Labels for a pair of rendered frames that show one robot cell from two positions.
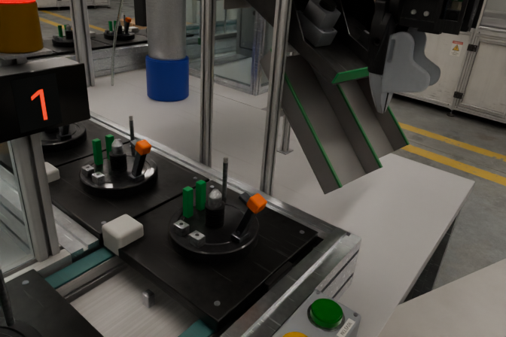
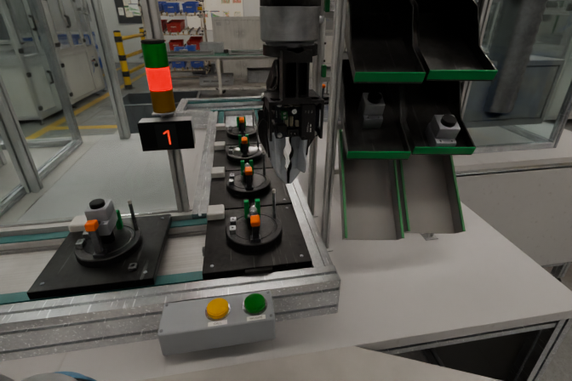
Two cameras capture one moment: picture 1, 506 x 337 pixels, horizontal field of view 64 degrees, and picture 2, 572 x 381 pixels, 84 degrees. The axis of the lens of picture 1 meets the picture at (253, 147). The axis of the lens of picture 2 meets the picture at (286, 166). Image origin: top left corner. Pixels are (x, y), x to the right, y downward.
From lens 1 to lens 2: 0.48 m
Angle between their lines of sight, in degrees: 39
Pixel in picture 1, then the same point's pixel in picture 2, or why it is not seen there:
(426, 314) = (368, 365)
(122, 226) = (214, 209)
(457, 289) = (420, 370)
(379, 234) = (404, 296)
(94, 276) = (197, 230)
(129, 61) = not seen: hidden behind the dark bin
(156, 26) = not seen: hidden behind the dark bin
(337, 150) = (374, 212)
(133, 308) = (197, 253)
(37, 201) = (177, 183)
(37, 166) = (177, 166)
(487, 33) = not seen: outside the picture
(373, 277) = (359, 319)
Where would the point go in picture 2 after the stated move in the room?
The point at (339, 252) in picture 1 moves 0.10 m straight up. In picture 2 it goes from (311, 279) to (313, 241)
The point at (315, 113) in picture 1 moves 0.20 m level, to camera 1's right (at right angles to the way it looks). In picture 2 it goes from (368, 179) to (452, 209)
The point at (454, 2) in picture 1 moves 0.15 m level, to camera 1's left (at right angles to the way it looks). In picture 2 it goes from (284, 118) to (218, 99)
